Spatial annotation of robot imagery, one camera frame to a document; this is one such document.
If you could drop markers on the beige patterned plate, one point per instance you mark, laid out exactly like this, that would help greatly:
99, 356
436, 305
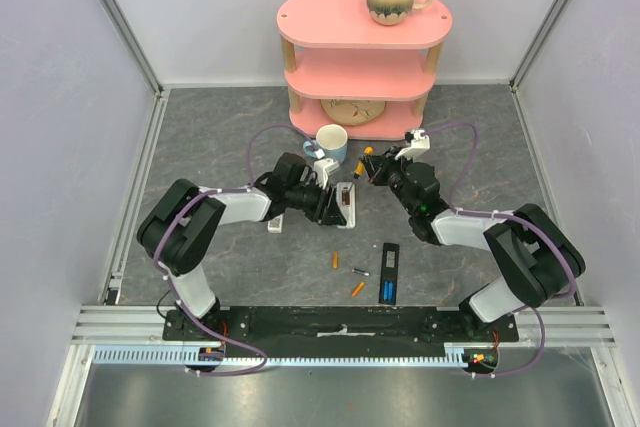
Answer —
352, 112

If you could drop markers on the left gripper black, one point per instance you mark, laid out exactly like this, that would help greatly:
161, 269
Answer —
328, 211

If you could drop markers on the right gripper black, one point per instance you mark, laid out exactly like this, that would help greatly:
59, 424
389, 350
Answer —
381, 168

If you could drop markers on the aluminium frame post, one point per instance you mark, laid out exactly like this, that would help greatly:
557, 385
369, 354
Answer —
132, 44
544, 31

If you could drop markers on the wide white remote control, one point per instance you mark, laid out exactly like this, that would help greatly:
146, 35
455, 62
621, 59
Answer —
349, 212

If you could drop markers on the light blue mug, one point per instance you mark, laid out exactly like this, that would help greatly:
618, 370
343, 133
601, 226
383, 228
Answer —
332, 139

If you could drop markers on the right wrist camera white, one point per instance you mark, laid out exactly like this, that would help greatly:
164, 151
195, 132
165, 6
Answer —
417, 143

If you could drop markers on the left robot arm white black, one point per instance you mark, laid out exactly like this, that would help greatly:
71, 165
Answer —
179, 230

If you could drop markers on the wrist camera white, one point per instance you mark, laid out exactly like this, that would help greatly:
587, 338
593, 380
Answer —
323, 167
417, 143

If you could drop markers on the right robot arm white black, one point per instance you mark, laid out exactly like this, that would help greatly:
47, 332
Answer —
536, 261

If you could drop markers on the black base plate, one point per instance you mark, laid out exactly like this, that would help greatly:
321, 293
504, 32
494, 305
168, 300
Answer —
357, 330

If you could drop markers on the slim white remote control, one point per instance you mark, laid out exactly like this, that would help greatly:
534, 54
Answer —
275, 225

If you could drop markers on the pink three tier shelf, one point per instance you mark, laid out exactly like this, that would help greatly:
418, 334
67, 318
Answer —
333, 49

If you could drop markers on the black remote control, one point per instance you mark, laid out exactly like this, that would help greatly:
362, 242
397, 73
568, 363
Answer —
389, 270

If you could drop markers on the light blue cable duct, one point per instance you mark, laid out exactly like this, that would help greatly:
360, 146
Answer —
197, 356

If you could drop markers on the orange handled screwdriver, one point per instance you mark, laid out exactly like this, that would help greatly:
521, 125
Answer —
360, 168

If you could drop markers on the left aluminium frame post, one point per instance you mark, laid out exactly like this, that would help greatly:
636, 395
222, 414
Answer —
132, 44

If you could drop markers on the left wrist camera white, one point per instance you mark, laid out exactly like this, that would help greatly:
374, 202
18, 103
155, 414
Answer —
323, 167

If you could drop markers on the blue battery right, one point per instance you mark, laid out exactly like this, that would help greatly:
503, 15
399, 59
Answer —
392, 291

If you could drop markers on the right aluminium frame post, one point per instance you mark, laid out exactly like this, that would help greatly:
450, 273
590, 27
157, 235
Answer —
544, 31

